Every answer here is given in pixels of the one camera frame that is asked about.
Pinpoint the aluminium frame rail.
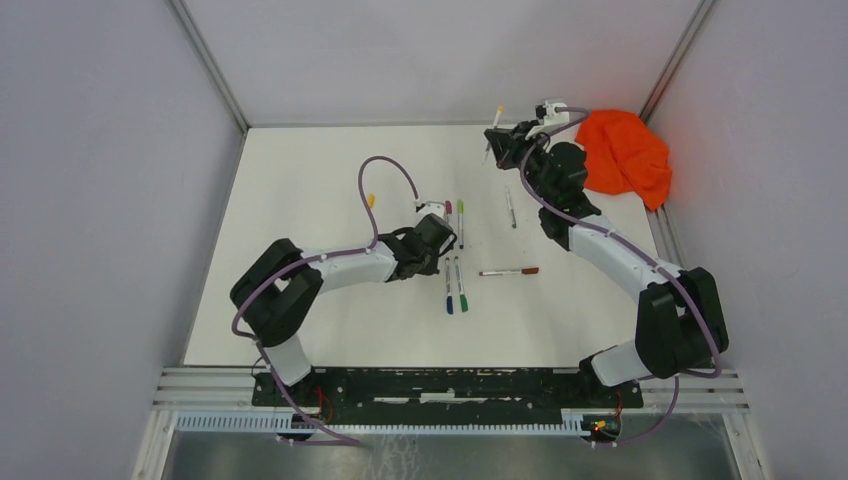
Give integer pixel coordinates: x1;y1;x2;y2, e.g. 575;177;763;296
153;367;750;414

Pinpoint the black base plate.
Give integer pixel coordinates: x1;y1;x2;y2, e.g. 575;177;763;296
252;367;645;425

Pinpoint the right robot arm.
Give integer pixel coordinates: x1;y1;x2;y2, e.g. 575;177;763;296
518;139;729;408

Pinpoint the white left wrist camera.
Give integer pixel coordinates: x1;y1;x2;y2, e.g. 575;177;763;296
415;200;447;220

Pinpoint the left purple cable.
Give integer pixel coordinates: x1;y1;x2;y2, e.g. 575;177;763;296
230;155;364;446

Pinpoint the purple cable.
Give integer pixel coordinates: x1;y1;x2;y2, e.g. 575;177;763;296
518;107;723;448
230;155;364;446

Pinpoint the lime green capped marker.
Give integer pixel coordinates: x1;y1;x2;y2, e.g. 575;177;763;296
456;199;465;250

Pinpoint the orange cloth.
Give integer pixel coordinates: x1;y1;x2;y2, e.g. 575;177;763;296
576;110;672;211

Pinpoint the white slotted cable duct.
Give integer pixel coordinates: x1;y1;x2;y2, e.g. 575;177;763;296
176;411;595;437

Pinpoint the blue capped marker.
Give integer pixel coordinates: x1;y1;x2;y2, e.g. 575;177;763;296
443;257;454;315

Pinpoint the brown capped marker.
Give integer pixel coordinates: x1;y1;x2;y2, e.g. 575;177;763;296
478;267;540;277

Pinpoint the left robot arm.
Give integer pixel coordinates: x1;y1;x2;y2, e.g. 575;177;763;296
229;214;457;408

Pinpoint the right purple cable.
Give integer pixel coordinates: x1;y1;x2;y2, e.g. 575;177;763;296
518;107;723;448

